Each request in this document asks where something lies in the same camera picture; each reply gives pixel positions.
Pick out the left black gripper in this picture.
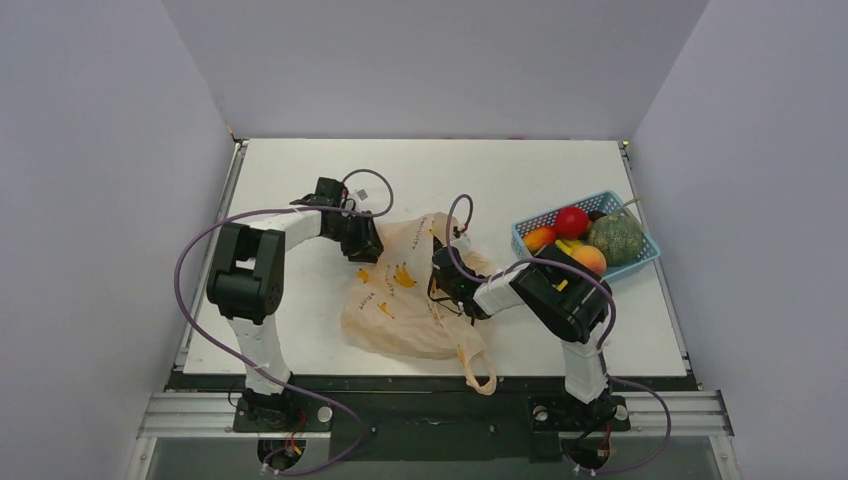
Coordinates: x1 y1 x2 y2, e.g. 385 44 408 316
325 212 388 265

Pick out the orange plastic bag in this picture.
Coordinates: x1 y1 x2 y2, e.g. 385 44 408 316
340 212 498 396

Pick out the orange red fake mango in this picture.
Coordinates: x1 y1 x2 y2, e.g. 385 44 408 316
522 226 557 254

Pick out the bright red fake apple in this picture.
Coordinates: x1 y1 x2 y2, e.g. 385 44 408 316
553 206 590 240

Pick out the peach coloured fake peach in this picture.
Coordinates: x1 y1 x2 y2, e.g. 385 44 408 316
571 245 608 275

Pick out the green netted fake melon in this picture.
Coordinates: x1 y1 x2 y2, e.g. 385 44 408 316
588 214 643 267

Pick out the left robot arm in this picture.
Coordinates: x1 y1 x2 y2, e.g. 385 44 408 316
206 177 384 430

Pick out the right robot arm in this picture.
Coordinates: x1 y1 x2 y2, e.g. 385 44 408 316
431 246 614 427

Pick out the dark red fake fruit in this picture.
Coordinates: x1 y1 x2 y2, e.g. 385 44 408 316
588 210 606 222

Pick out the light blue plastic basket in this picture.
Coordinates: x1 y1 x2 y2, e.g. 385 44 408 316
511 191 661 283

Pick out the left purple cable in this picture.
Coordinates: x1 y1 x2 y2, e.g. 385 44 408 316
173 168 396 475

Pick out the purple cable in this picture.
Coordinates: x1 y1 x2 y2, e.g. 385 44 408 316
173 168 396 475
445 193 674 475

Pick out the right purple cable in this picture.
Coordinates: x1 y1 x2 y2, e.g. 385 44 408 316
445 193 674 475

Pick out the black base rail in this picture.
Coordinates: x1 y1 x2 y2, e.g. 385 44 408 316
143 376 696 472

